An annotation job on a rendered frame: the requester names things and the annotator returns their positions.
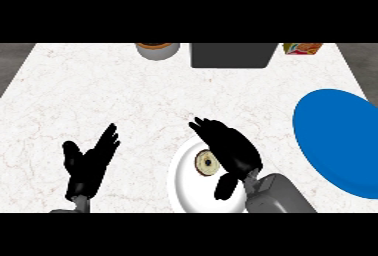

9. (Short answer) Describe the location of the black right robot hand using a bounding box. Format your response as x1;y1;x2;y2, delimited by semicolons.
187;116;264;201

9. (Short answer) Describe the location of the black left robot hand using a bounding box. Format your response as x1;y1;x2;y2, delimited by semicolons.
60;122;122;202

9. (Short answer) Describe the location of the white plate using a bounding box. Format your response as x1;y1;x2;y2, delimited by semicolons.
167;136;249;214

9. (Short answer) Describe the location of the blue plate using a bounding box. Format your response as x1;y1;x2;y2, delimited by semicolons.
292;88;378;200

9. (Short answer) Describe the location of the dark grey box appliance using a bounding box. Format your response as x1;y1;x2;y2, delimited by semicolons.
190;43;280;69

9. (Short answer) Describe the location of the grey pot with orange rim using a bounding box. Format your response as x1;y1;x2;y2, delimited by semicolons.
134;43;181;62

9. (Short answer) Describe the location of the colourful printed box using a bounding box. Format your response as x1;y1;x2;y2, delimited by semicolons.
282;43;325;56

